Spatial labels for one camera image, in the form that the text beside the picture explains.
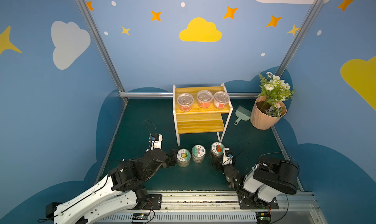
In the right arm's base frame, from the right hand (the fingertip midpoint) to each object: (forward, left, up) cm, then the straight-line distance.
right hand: (221, 151), depth 87 cm
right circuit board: (-31, -20, -9) cm, 38 cm away
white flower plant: (+30, -30, +24) cm, 49 cm away
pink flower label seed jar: (-3, +14, +2) cm, 14 cm away
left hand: (-9, +28, +18) cm, 34 cm away
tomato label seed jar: (-1, +3, +2) cm, 4 cm away
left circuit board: (-34, +41, -6) cm, 54 cm away
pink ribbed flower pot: (+22, -27, +11) cm, 36 cm away
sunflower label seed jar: (-6, +22, +2) cm, 23 cm away
